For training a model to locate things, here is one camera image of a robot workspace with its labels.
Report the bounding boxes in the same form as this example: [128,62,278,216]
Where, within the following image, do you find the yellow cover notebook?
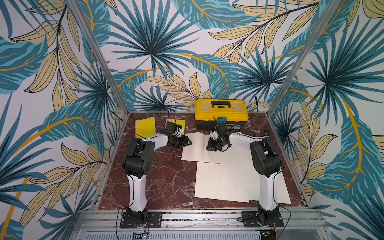
[166,119,186,136]
[135,117,156,139]

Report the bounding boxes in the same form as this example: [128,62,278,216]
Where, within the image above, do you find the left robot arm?
[120,121,192,229]

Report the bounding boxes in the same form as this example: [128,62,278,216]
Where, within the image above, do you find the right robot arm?
[206,123,284,228]

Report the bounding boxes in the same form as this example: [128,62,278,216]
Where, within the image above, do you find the yellow black toolbox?
[195,99,249,131]

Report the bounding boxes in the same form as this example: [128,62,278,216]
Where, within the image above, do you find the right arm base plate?
[238,211,285,228]

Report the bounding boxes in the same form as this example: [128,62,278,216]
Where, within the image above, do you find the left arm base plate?
[120,210,163,229]

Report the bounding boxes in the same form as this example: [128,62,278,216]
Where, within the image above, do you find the aluminium front rail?
[69,208,332,240]

